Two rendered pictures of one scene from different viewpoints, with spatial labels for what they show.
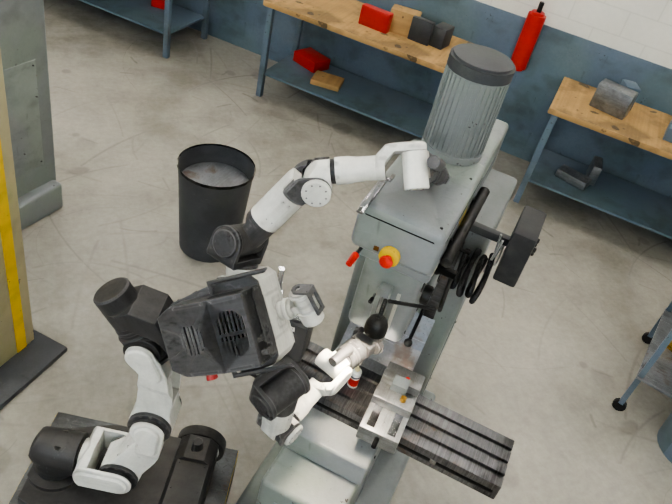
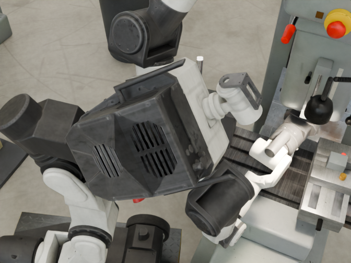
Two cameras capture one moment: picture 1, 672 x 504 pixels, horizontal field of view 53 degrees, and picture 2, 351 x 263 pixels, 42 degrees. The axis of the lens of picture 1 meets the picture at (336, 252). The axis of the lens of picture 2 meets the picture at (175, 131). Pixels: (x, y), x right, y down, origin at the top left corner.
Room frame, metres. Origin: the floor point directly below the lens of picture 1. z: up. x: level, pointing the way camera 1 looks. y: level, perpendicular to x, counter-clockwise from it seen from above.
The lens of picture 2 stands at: (0.63, 0.08, 2.37)
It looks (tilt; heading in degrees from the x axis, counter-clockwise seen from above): 50 degrees down; 8
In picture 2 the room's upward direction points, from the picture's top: 2 degrees clockwise
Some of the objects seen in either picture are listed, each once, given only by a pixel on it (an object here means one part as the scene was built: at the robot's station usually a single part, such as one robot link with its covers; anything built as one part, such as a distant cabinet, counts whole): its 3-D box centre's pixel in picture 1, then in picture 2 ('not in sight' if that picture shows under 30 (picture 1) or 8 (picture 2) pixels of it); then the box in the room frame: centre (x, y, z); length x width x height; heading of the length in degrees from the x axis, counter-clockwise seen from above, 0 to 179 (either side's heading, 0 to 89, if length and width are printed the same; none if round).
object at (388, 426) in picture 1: (393, 402); (330, 179); (1.67, -0.35, 0.98); 0.35 x 0.15 x 0.11; 167
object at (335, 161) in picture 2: (399, 387); (336, 164); (1.69, -0.35, 1.04); 0.06 x 0.05 x 0.06; 77
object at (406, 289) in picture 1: (392, 285); (327, 59); (1.74, -0.21, 1.47); 0.21 x 0.19 x 0.32; 75
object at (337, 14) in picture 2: (389, 256); (338, 22); (1.51, -0.15, 1.76); 0.06 x 0.02 x 0.06; 75
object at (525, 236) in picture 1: (521, 246); not in sight; (1.94, -0.61, 1.62); 0.20 x 0.09 x 0.21; 165
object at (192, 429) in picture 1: (201, 444); (147, 229); (1.60, 0.33, 0.50); 0.20 x 0.05 x 0.20; 93
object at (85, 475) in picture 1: (110, 460); (66, 260); (1.33, 0.59, 0.68); 0.21 x 0.20 x 0.13; 93
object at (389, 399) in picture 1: (393, 401); (331, 179); (1.64, -0.34, 1.02); 0.15 x 0.06 x 0.04; 77
